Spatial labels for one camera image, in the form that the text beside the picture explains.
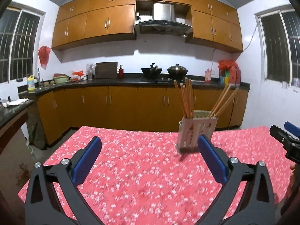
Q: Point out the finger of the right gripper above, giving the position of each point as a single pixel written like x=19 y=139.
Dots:
x=290 y=144
x=292 y=129

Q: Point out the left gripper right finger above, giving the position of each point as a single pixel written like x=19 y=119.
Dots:
x=257 y=204

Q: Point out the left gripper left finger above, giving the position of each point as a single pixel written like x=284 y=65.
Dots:
x=42 y=205

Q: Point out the right hand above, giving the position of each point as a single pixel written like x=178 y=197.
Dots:
x=293 y=174

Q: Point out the red containers with bag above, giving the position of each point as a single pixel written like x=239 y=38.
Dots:
x=229 y=72

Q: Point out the wooden lower cabinets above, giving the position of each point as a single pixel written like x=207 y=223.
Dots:
x=132 y=108

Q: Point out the wooden cabinets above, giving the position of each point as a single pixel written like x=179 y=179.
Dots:
x=84 y=22
x=132 y=108

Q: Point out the red floral tablecloth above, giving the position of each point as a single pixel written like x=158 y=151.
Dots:
x=140 y=178

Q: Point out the right barred window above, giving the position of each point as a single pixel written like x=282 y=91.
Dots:
x=279 y=35

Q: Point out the barred window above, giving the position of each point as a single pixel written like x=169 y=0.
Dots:
x=18 y=33
x=279 y=35

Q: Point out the beige perforated utensil holder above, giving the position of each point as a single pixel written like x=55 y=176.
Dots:
x=191 y=128

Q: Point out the pink bottle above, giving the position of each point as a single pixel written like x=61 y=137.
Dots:
x=208 y=76

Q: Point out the yellow detergent bottle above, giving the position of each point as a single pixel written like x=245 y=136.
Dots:
x=30 y=83

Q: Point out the green bowl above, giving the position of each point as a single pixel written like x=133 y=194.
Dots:
x=60 y=78

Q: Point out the black wok with lid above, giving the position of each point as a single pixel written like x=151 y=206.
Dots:
x=177 y=72

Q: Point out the orange plastic bag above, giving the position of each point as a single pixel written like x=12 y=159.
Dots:
x=77 y=75

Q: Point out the dark cutting board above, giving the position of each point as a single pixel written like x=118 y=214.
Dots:
x=106 y=70

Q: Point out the black wok with utensil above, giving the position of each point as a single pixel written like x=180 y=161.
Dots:
x=152 y=72

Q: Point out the red hanging plastic bag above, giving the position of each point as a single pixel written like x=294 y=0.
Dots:
x=43 y=54

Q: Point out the red sauce bottle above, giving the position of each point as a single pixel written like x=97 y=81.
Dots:
x=121 y=72

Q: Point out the steel range hood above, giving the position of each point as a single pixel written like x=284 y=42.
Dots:
x=153 y=17

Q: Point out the left barred window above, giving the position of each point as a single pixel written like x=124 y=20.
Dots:
x=18 y=33

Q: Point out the wooden upper cabinets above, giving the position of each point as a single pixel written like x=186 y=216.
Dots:
x=84 y=22

